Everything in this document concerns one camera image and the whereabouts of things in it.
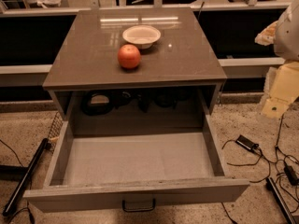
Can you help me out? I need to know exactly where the grey top drawer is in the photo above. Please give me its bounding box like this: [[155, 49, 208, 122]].
[[23, 94, 250, 214]]

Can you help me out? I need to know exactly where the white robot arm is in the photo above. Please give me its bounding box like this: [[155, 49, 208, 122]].
[[254, 0, 299, 61]]

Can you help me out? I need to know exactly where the grey drawer cabinet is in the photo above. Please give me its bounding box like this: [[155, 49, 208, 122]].
[[43, 7, 226, 119]]

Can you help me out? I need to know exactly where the black power adapter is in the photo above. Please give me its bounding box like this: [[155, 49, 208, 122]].
[[235, 135, 259, 151], [284, 165, 299, 186]]

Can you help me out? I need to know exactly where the white bowl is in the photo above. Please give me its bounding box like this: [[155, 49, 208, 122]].
[[122, 25, 161, 49]]

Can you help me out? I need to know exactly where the orange round fruit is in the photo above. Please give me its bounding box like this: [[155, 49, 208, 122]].
[[118, 44, 141, 69]]

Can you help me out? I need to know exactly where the black bar right floor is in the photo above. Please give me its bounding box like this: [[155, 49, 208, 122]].
[[266, 177, 297, 224]]

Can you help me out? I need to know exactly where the black bar floor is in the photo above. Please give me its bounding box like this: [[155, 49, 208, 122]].
[[266, 177, 297, 224], [2, 138, 49, 217]]

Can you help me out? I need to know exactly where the black bar left floor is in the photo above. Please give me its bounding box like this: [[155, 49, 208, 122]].
[[2, 138, 49, 217]]

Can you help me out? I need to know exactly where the wire mesh basket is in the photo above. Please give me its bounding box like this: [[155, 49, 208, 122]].
[[47, 113, 63, 152]]

